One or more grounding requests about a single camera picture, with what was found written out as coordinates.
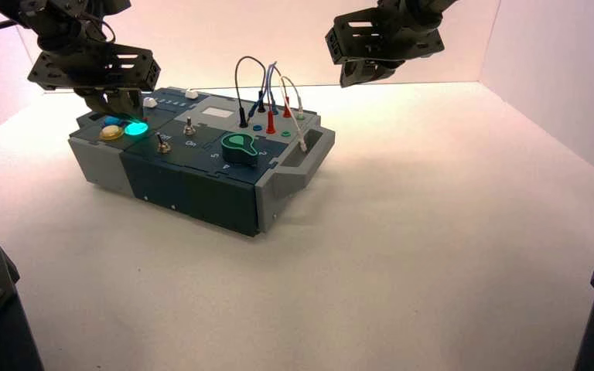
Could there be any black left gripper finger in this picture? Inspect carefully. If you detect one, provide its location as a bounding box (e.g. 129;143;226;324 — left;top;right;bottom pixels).
107;90;145;120
73;89;108;116

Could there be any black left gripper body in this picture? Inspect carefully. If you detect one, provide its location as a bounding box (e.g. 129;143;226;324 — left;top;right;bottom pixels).
26;43;161;94

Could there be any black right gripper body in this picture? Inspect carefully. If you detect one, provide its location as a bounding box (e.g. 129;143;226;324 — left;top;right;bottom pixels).
325;5;446;65

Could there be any grey and teal control box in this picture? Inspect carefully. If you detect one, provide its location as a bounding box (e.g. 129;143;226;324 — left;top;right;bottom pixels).
67;87;336;237

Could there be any green rotary knob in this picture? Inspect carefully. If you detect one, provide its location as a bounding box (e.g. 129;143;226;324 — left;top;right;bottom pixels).
220;133;260;166

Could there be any white jumper cable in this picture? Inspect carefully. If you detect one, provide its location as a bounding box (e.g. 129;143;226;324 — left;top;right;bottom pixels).
275;63;309;152

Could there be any blue jumper cable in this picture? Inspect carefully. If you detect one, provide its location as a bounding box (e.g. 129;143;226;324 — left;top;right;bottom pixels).
247;62;280;123

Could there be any red jumper cable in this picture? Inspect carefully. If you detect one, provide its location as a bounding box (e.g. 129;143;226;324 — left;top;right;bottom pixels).
266;63;293;135

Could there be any black jumper cable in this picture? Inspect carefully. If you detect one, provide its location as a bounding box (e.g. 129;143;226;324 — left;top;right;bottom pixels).
234;56;268;129

